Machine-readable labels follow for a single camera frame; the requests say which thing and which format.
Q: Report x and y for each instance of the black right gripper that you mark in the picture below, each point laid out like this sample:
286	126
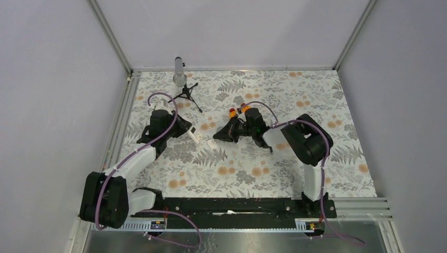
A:
229	132

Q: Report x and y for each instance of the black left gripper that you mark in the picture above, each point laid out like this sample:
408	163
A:
183	126

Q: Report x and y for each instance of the white remote control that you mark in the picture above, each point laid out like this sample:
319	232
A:
195	135

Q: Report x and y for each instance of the white battery cover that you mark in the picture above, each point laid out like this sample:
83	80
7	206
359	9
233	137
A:
211	144

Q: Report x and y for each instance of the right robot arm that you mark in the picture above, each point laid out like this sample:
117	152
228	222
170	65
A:
309	141

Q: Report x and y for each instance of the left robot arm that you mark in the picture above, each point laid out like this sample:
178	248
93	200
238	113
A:
106	200

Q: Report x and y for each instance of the orange toy car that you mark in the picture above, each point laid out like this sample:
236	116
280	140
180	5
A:
236	112

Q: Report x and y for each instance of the black mini tripod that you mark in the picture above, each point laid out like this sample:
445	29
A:
186	94

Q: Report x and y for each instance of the floral table mat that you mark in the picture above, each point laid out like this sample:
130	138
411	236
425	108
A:
242	169

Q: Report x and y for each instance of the silver microphone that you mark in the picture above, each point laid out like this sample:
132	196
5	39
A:
179	78

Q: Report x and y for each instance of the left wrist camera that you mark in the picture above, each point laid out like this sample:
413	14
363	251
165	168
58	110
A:
162	104

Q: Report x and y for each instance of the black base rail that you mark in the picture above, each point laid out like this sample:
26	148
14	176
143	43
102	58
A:
243	213

